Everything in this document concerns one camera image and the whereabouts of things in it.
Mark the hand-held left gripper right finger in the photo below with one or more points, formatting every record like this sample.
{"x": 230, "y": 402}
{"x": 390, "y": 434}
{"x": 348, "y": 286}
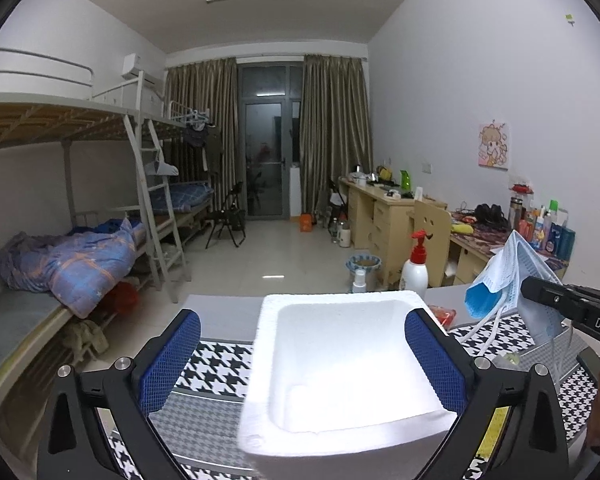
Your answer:
{"x": 437, "y": 360}

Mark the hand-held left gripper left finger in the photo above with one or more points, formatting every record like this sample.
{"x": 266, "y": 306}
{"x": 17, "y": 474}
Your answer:
{"x": 172, "y": 360}

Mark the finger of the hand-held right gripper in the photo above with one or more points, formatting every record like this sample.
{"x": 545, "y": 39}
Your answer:
{"x": 565, "y": 302}

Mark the blue face mask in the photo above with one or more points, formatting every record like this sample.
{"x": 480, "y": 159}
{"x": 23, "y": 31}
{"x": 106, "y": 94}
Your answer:
{"x": 510, "y": 280}

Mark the white foam box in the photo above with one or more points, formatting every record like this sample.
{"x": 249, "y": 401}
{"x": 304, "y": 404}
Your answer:
{"x": 330, "y": 360}

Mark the black white houndstooth table mat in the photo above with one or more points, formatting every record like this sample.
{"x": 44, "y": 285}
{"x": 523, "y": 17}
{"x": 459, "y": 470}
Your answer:
{"x": 215, "y": 360}

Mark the red snack packet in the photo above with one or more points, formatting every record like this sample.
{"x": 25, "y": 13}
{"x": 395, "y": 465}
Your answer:
{"x": 442, "y": 316}

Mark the group of toiletry bottles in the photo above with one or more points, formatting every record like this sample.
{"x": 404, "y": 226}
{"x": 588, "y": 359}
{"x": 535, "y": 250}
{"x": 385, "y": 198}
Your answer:
{"x": 545, "y": 230}

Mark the red bag under bed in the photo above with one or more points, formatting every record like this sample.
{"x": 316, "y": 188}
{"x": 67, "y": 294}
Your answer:
{"x": 122, "y": 297}

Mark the white pump bottle red cap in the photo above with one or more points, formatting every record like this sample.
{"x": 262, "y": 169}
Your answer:
{"x": 414, "y": 275}

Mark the small clear spray bottle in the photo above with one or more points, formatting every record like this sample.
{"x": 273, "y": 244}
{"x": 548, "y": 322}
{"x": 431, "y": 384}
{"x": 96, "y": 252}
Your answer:
{"x": 359, "y": 282}

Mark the black headphones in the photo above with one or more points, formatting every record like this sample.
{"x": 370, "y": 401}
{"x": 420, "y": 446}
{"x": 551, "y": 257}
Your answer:
{"x": 490, "y": 214}

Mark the blue woven trash basket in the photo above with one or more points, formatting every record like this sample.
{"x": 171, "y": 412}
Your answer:
{"x": 364, "y": 267}

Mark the blue patterned quilt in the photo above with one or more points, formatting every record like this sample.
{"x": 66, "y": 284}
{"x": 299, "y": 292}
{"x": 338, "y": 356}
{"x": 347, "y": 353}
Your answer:
{"x": 70, "y": 265}

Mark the wooden chair with smiley cutout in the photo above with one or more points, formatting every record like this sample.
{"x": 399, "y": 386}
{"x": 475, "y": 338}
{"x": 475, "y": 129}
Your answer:
{"x": 430, "y": 220}

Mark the light wooden desk with drawers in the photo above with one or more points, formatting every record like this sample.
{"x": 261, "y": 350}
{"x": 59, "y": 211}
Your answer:
{"x": 375, "y": 220}

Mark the white bunk bed ladder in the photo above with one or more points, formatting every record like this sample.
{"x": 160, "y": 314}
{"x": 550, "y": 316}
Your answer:
{"x": 152, "y": 200}

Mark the green plastic bottle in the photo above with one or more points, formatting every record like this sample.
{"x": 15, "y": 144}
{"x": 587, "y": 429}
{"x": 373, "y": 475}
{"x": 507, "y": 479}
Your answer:
{"x": 405, "y": 180}

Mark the orange bag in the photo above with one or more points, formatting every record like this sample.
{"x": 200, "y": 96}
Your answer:
{"x": 306, "y": 223}

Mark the dark hanging clothes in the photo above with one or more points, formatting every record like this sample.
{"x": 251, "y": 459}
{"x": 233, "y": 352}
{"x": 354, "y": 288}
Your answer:
{"x": 200, "y": 137}

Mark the glass balcony door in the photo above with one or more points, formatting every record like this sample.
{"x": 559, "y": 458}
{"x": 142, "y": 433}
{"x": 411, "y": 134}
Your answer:
{"x": 267, "y": 150}

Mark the brown curtain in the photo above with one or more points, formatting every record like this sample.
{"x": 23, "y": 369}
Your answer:
{"x": 335, "y": 125}
{"x": 200, "y": 110}

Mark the white metal bunk bed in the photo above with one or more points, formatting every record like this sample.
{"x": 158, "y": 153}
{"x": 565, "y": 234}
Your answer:
{"x": 25, "y": 110}

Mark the white air conditioner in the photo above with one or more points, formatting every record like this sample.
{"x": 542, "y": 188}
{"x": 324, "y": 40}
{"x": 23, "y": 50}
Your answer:
{"x": 131, "y": 66}

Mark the pink cartoon wall poster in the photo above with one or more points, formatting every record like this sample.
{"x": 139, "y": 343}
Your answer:
{"x": 493, "y": 145}

